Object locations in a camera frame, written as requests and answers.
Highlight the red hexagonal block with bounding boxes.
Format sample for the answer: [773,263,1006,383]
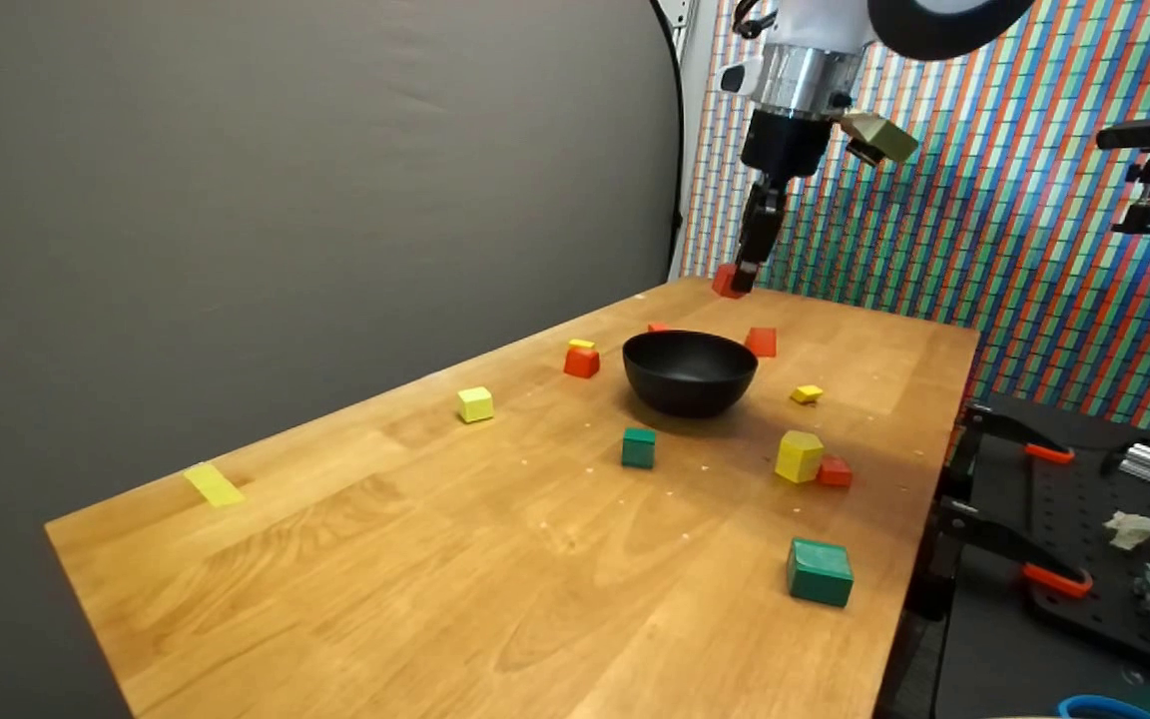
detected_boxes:
[709,261,757,305]

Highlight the black bowl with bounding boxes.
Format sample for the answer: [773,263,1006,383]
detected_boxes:
[617,327,762,423]

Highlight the white crumpled object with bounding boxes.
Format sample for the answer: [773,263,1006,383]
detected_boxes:
[1102,506,1150,556]

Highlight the multicoloured striped panel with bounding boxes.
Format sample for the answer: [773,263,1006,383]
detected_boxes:
[668,0,1150,437]

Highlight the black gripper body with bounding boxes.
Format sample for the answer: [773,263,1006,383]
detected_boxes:
[741,112,832,182]

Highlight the tan wrist camera box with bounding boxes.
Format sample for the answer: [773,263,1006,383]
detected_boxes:
[837,106,925,173]

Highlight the blue handled scissors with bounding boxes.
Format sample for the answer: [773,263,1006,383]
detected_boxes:
[1055,691,1150,719]

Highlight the black pegboard cart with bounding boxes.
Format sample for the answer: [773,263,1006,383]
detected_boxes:
[888,393,1150,719]

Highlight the large green rectangular block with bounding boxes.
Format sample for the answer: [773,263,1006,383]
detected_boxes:
[781,535,857,611]

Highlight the black clamp orange handle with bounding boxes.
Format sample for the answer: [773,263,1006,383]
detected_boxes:
[937,494,1095,602]
[958,398,1083,471]

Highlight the small green cube block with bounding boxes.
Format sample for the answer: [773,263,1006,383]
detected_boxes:
[617,423,664,471]

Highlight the lime yellow cube block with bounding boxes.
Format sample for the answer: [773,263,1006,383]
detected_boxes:
[451,383,498,429]

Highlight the yellow hexagonal block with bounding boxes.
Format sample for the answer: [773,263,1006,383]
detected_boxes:
[769,429,832,487]

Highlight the grey fabric backdrop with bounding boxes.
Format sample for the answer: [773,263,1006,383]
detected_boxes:
[0,0,687,719]

